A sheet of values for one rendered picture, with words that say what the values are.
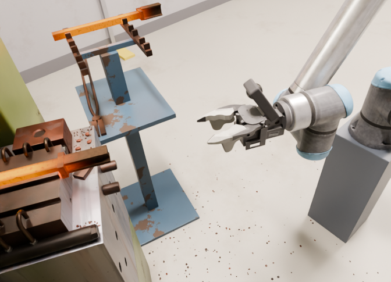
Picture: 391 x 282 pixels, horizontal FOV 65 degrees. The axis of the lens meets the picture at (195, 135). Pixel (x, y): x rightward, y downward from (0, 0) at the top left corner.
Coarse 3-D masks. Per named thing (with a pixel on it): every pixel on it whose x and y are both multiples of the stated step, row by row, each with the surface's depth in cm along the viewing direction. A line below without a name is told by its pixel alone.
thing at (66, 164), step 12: (60, 156) 65; (72, 156) 65; (84, 156) 65; (96, 156) 65; (108, 156) 67; (24, 168) 64; (36, 168) 64; (48, 168) 64; (60, 168) 63; (72, 168) 66; (84, 168) 66; (0, 180) 62; (12, 180) 63
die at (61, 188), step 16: (0, 160) 69; (16, 160) 68; (32, 160) 68; (48, 176) 63; (0, 192) 62; (16, 192) 62; (32, 192) 62; (48, 192) 61; (64, 192) 64; (0, 208) 59; (16, 208) 59; (32, 208) 60; (48, 208) 60; (64, 208) 62; (16, 224) 58; (32, 224) 57; (48, 224) 58; (64, 224) 59; (16, 240) 58
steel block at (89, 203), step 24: (72, 144) 82; (96, 144) 83; (96, 168) 76; (72, 192) 71; (96, 192) 70; (96, 216) 65; (120, 216) 95; (96, 240) 61; (120, 240) 83; (24, 264) 59; (48, 264) 60; (72, 264) 62; (96, 264) 65; (120, 264) 74
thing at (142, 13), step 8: (136, 8) 119; (144, 8) 117; (152, 8) 120; (160, 8) 121; (120, 16) 116; (128, 16) 116; (136, 16) 118; (144, 16) 120; (152, 16) 121; (88, 24) 112; (96, 24) 112; (104, 24) 114; (112, 24) 115; (56, 32) 109; (64, 32) 109; (72, 32) 110; (80, 32) 111; (88, 32) 113; (56, 40) 109
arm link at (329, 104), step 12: (336, 84) 76; (312, 96) 73; (324, 96) 73; (336, 96) 73; (348, 96) 74; (312, 108) 72; (324, 108) 73; (336, 108) 73; (348, 108) 74; (312, 120) 73; (324, 120) 75; (336, 120) 76
